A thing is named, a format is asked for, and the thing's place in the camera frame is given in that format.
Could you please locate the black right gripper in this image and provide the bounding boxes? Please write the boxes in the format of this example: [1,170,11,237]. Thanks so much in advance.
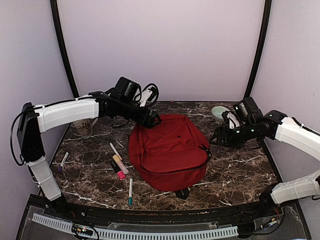
[209,120,257,149]

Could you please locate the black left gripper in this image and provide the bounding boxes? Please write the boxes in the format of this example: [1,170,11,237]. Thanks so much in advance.
[118,99,163,130]

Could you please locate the white pink-tipped marker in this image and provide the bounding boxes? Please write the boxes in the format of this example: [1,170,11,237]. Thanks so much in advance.
[109,142,123,161]

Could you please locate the pastel yellow pink highlighter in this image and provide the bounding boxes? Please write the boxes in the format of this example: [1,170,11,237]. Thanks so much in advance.
[112,154,129,175]

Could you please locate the black pink highlighter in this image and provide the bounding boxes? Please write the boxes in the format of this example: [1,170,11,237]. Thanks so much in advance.
[109,160,126,180]

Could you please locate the red student backpack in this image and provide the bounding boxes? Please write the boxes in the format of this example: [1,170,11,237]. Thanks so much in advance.
[128,114,212,200]

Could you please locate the white teal marker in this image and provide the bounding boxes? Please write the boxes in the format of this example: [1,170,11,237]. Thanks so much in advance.
[128,177,133,206]

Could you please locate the white purple marker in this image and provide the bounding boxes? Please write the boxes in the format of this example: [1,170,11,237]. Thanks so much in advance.
[58,152,69,173]

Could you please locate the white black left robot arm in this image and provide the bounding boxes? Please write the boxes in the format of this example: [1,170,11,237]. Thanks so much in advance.
[9,77,161,218]

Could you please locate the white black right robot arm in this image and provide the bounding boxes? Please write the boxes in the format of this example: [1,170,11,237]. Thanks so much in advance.
[209,96,320,217]

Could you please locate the pale green ceramic bowl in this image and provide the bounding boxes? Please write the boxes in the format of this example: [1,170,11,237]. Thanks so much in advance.
[211,106,230,123]

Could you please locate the white patterned mug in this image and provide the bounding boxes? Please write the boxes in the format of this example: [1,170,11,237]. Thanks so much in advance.
[73,118,98,140]

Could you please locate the small circuit board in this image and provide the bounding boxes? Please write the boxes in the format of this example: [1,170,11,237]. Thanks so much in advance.
[71,224,94,237]

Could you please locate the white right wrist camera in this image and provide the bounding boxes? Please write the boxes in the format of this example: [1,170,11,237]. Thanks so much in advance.
[222,111,241,129]

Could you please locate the black front rail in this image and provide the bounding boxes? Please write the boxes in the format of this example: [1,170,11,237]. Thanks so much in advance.
[24,193,298,226]

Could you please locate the right black frame post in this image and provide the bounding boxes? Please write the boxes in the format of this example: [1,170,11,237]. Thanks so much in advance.
[243,0,272,99]

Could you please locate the black frame post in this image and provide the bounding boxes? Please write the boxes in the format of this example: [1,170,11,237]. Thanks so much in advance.
[243,0,272,99]
[49,0,80,98]

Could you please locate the left black frame post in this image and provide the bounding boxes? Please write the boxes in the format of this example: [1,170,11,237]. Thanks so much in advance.
[49,0,80,98]

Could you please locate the white slotted cable duct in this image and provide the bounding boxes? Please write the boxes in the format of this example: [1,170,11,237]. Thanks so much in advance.
[31,213,239,240]

